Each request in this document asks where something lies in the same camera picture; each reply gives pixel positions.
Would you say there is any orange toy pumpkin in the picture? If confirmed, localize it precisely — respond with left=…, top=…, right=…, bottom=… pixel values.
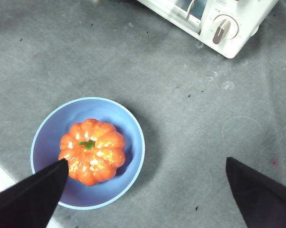
left=58, top=118, right=126, bottom=187

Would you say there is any oven door with beige handle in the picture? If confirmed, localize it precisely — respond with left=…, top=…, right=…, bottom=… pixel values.
left=143, top=0, right=208, bottom=28

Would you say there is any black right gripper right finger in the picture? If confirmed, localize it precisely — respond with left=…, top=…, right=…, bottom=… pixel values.
left=225, top=156, right=286, bottom=228

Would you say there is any blue ribbed bowl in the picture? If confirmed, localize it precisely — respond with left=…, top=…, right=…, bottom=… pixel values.
left=30, top=96, right=146, bottom=210

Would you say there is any white Toshiba toaster oven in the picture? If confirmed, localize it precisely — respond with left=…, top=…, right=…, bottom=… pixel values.
left=136, top=0, right=280, bottom=59

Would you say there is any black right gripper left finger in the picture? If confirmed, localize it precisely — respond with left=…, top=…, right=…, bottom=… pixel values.
left=0, top=158, right=69, bottom=228

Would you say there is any beige oven dial knob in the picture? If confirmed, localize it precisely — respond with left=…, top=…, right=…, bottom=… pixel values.
left=212, top=14, right=239, bottom=45

